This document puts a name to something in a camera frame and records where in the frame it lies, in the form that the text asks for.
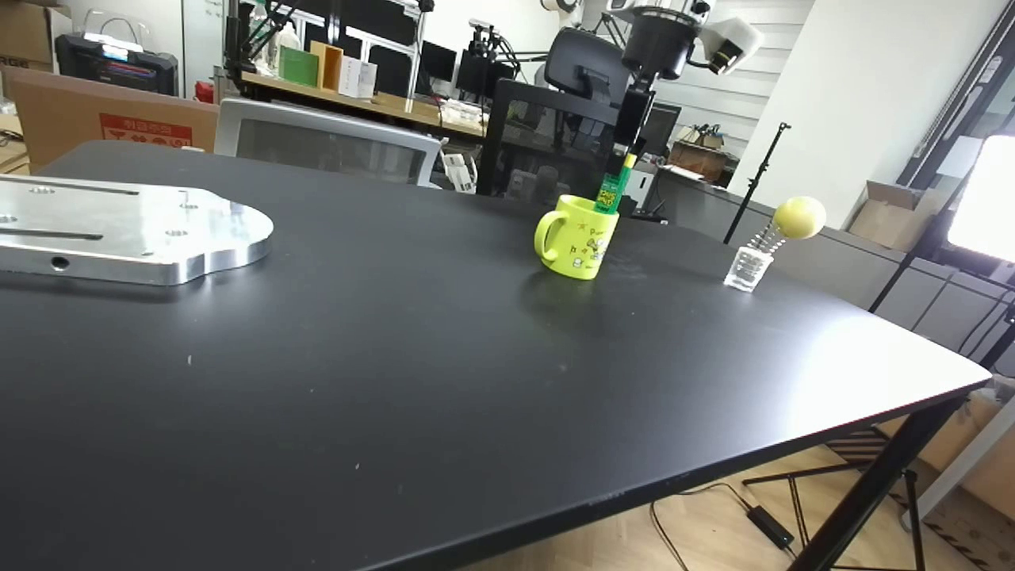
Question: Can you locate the bright light panel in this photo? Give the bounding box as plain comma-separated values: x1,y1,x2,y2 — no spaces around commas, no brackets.
941,133,1015,266

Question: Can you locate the pale yellow ball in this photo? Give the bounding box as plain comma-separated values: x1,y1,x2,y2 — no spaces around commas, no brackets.
770,194,830,245

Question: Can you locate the black printer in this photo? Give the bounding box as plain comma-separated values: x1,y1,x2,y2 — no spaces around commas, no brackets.
51,33,180,98

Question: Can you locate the black table leg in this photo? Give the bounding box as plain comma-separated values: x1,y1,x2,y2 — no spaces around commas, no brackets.
784,389,974,571

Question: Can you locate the black wire cart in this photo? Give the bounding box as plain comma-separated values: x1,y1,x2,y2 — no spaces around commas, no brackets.
476,76,642,219

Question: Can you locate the thin black stand pole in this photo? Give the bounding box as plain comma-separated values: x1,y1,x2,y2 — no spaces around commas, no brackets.
720,116,798,246

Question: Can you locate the grey framed panel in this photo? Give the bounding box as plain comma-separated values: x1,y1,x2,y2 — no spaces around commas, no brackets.
213,96,448,194

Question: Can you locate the clear plastic bottle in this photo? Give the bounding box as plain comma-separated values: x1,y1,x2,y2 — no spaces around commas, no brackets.
720,231,786,295

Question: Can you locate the black office chair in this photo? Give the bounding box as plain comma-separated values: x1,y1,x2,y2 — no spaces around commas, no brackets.
544,26,634,108

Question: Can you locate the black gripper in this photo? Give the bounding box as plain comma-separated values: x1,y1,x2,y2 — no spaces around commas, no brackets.
606,3,703,178

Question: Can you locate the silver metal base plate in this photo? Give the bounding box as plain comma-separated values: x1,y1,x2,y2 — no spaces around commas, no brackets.
0,172,279,289

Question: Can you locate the open brown cardboard box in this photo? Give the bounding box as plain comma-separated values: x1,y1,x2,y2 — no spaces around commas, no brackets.
845,178,935,257

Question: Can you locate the black power adapter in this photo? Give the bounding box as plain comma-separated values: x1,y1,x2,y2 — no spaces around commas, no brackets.
742,500,799,556

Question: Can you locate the lime green mug cup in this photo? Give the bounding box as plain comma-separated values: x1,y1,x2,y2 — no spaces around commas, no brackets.
529,191,625,284

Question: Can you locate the brown cardboard box red label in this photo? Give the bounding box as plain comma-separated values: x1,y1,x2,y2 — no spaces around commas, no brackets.
0,61,222,173

